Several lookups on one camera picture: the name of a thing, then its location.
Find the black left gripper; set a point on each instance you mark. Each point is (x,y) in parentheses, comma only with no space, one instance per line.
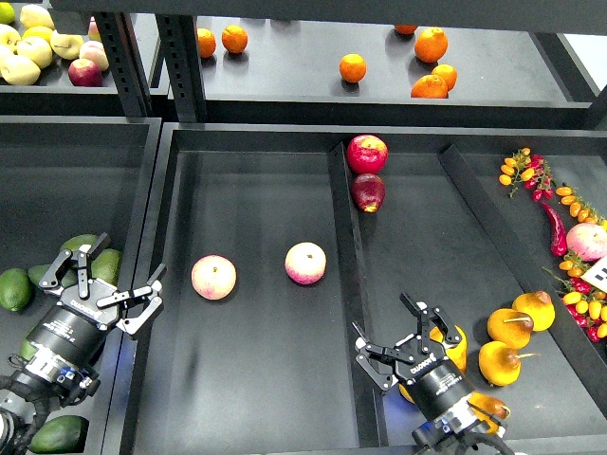
(76,327)

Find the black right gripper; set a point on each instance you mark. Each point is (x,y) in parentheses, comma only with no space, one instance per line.
(434,382)

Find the dark green avocado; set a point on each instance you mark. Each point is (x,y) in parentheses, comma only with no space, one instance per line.
(28,347)

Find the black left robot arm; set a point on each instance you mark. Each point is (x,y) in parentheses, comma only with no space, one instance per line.
(38,387)

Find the yellow pear under arm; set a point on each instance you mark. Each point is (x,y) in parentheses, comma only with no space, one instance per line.
(501,364)

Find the yellow pear behind arm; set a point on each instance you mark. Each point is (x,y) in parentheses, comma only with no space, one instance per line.
(512,327)

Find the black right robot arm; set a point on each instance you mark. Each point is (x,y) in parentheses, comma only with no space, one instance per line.
(459,427)

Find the dark avocado in pile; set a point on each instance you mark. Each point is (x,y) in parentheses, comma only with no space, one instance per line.
(36,272)

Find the yellow pear beside divider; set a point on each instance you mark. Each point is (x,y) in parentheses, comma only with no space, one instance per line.
(458,354)

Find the light green avocado top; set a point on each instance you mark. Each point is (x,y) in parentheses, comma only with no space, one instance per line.
(83,242)

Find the bright green avocado far left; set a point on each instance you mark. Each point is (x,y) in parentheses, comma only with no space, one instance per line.
(16,289)

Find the avocado bottom left corner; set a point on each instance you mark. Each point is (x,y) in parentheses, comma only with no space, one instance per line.
(61,435)

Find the black tray divider centre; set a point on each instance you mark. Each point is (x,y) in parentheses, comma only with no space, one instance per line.
(354,294)

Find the pink apple centre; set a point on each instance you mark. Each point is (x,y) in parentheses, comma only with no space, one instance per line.
(305,263)

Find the black left tray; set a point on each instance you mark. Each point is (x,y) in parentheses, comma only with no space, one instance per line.
(64,176)

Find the black middle tray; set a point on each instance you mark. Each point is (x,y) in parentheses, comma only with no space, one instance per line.
(266,370)

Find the lower cherry tomato bunch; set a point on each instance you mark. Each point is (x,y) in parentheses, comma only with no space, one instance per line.
(585,302)

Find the cherry tomato bunch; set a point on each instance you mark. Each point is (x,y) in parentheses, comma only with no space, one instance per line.
(528,171)
(585,302)

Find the red chili pepper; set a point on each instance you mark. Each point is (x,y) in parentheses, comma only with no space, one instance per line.
(558,245)

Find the bright red apple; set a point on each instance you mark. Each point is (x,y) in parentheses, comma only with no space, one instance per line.
(366,154)

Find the white label card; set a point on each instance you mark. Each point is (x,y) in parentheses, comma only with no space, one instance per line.
(596,275)

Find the pink apple right tray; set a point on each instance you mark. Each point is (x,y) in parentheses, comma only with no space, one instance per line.
(588,241)

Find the upper cherry tomato bunch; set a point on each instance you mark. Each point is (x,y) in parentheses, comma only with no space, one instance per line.
(528,171)

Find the orange cherry tomato sprig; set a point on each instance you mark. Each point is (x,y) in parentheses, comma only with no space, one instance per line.
(578,208)

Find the red apple upper left shelf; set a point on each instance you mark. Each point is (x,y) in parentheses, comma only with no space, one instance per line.
(85,73)

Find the pale yellow apple front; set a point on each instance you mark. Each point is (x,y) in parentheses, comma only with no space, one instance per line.
(20,70)

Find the pale yellow apple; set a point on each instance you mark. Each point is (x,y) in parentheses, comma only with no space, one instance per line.
(66,46)
(20,70)
(36,49)

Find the pale pink peach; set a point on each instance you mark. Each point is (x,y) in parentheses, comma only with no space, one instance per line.
(94,51)

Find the pale yellow apple right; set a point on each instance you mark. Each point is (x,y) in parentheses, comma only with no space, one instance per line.
(66,46)

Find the pale yellow apple middle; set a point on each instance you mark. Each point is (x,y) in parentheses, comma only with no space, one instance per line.
(36,49)

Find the pale apple left edge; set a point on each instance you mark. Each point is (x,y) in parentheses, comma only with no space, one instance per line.
(5,52)

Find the green avocado by tray wall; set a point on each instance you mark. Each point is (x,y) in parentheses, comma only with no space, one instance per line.
(107,266)

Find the black perforated post left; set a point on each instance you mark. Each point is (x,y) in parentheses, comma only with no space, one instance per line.
(121,48)

